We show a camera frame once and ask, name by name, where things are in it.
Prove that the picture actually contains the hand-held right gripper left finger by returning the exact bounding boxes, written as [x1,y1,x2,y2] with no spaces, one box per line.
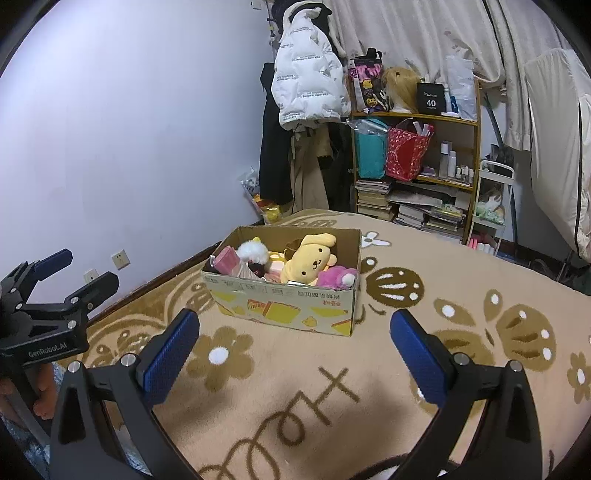
[48,308,201,480]

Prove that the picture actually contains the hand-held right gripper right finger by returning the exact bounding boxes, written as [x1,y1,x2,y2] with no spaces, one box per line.
[390,308,543,480]

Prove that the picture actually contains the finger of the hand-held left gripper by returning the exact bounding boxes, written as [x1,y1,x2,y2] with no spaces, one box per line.
[67,271,120,315]
[0,248,74,305]

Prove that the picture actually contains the pink plastic-wrapped plush toy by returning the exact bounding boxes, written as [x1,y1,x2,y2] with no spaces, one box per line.
[212,246,242,278]

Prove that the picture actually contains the cardboard box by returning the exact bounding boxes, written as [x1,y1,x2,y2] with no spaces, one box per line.
[201,225,363,337]

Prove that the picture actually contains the white fluffy plush toy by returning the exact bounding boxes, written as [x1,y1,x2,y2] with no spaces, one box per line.
[237,237,271,266]

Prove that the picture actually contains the pale pink plush toy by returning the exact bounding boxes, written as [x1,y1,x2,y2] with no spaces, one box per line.
[264,258,288,283]

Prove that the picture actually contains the yellow dog plush toy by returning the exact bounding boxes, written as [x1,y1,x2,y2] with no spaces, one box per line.
[279,233,339,287]

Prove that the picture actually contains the person's left hand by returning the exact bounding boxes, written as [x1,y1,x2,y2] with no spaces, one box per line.
[31,368,61,422]

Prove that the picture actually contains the magenta bear plush toy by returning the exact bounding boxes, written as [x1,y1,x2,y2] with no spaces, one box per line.
[316,265,358,291]

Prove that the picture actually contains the pile of books and papers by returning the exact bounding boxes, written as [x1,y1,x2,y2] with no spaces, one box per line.
[388,187,468,240]

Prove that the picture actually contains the pale green bundle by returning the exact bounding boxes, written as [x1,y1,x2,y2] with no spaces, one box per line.
[475,203,506,225]

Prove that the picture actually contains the stack of books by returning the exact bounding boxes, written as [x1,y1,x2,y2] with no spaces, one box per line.
[355,179,393,220]

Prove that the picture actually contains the clear plastic bag of snacks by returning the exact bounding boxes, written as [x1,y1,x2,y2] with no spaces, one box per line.
[240,166,282,224]

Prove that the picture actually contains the white metal cart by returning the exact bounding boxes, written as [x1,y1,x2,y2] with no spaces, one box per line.
[466,159,517,259]

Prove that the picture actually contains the dark hanging garment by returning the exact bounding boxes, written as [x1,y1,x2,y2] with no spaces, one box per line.
[323,122,357,213]

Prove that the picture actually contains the red patterned bag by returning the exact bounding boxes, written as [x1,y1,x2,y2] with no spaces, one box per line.
[385,119,435,182]

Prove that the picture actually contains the beige hanging coat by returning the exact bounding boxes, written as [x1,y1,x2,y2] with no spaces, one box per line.
[288,124,331,213]

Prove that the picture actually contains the teal bag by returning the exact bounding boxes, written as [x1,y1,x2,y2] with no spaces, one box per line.
[355,117,389,180]

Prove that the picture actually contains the black hanging coat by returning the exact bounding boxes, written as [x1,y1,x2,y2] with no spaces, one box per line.
[259,62,296,206]

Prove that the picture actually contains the wooden shelf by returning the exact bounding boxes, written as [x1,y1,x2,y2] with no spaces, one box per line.
[346,76,483,245]

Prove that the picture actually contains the white garment cover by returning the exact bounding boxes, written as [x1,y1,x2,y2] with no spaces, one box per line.
[524,46,591,268]

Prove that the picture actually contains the black box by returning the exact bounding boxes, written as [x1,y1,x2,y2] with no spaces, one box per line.
[416,82,451,115]

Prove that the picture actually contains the blonde wig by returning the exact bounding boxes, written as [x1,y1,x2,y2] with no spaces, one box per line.
[381,66,421,114]

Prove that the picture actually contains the black and pink patterned bag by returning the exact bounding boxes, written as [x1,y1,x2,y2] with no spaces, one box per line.
[347,48,386,114]

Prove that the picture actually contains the white paper bag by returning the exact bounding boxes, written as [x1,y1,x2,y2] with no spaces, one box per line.
[445,55,477,120]

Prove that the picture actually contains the white puffer jacket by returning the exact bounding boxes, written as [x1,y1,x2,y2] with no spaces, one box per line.
[270,2,352,132]

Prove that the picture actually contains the white curtain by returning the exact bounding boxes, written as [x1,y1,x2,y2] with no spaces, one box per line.
[323,0,573,151]

